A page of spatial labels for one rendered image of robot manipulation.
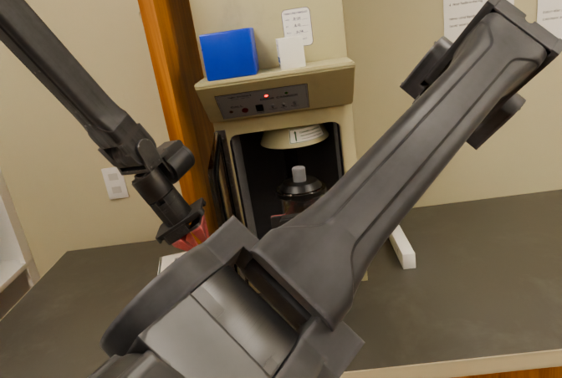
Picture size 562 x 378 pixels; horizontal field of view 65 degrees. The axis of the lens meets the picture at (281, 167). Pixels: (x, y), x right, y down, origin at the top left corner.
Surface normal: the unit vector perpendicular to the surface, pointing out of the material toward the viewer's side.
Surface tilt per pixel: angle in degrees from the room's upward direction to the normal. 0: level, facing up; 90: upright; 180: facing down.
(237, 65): 90
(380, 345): 0
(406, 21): 90
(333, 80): 135
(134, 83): 90
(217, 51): 90
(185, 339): 43
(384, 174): 49
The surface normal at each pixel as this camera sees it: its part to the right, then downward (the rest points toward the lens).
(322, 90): 0.09, 0.89
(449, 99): 0.21, -0.44
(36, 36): 0.81, -0.04
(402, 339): -0.15, -0.94
